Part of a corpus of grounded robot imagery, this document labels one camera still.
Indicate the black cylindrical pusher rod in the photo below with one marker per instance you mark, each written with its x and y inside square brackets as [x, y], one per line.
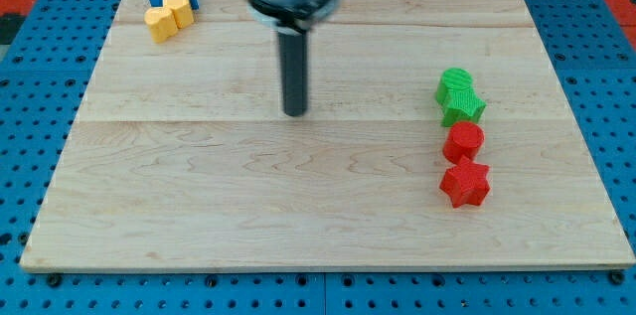
[293, 61]

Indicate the yellow hexagon block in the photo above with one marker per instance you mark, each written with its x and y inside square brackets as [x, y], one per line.
[182, 12]

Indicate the yellow heart-shaped block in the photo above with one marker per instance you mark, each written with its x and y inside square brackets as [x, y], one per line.
[161, 23]

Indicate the light wooden board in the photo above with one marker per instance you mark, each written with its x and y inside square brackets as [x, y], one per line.
[180, 159]

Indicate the green cylinder block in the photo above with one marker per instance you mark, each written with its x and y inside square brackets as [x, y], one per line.
[452, 79]

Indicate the green star block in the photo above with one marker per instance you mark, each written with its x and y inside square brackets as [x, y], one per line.
[462, 105]

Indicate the red cylinder block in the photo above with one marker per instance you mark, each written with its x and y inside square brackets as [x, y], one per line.
[464, 139]

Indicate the red star block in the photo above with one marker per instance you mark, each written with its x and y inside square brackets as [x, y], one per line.
[466, 183]

